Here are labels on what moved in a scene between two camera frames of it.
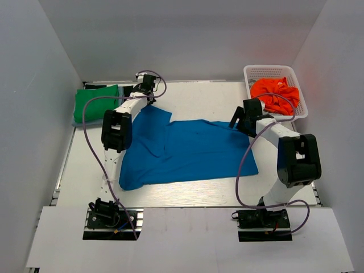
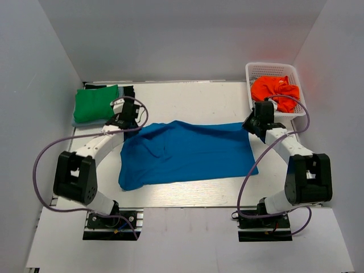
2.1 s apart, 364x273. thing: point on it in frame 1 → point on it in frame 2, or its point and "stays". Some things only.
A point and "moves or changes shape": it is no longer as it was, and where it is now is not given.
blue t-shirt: (162, 151) moves or changes shape
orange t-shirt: (273, 103) stays
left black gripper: (153, 101) → (136, 124)
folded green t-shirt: (95, 108) stays
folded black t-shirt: (127, 90) stays
